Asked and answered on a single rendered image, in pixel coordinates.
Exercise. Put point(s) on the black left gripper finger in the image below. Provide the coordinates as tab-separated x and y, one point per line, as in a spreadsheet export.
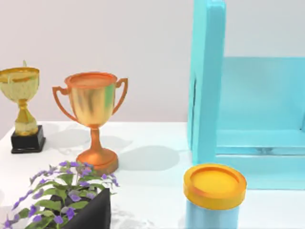
98	214

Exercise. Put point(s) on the purple flowering potted plant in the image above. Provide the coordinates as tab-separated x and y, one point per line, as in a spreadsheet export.
59	188

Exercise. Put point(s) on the blue bottle with yellow lid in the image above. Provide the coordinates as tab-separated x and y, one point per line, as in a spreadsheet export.
212	190

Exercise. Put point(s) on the gold trophy with black base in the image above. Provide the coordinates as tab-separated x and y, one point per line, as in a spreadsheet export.
22	95

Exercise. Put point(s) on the light blue rack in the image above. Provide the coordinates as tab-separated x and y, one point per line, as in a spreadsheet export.
206	71

